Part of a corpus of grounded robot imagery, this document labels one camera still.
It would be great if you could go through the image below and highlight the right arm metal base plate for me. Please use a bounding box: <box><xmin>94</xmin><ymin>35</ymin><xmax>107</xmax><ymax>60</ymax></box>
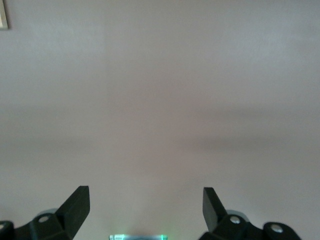
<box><xmin>109</xmin><ymin>233</ymin><xmax>168</xmax><ymax>240</ymax></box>

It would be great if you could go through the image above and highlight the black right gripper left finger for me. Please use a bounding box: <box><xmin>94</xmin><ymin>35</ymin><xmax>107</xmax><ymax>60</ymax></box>
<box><xmin>0</xmin><ymin>185</ymin><xmax>91</xmax><ymax>240</ymax></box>

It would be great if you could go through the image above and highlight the brown table cover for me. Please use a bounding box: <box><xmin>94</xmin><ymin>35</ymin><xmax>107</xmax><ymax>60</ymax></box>
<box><xmin>0</xmin><ymin>0</ymin><xmax>320</xmax><ymax>240</ymax></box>

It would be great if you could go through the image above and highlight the wooden cutting board metal handle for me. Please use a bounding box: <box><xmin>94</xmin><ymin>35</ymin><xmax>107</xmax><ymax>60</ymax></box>
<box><xmin>0</xmin><ymin>0</ymin><xmax>10</xmax><ymax>30</ymax></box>

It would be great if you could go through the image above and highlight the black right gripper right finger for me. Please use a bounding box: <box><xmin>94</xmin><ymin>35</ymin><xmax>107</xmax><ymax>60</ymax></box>
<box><xmin>199</xmin><ymin>186</ymin><xmax>301</xmax><ymax>240</ymax></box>

